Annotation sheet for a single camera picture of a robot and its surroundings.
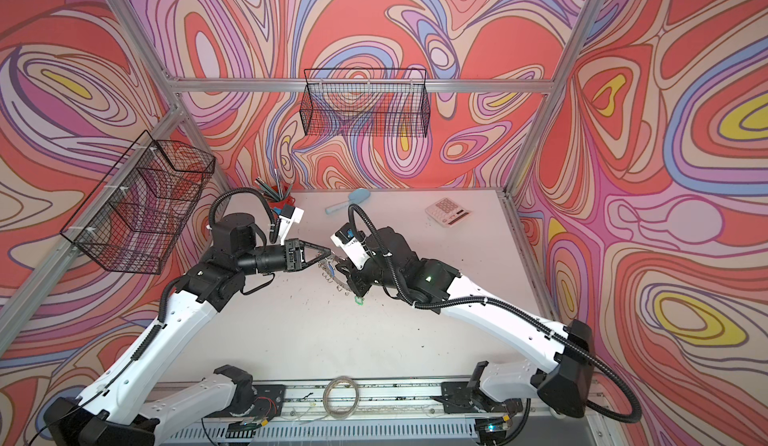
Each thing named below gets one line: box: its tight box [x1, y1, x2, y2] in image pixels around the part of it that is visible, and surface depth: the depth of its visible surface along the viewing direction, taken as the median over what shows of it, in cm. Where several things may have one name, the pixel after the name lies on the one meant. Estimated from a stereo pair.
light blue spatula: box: [325, 188, 371, 215], surface depth 118 cm
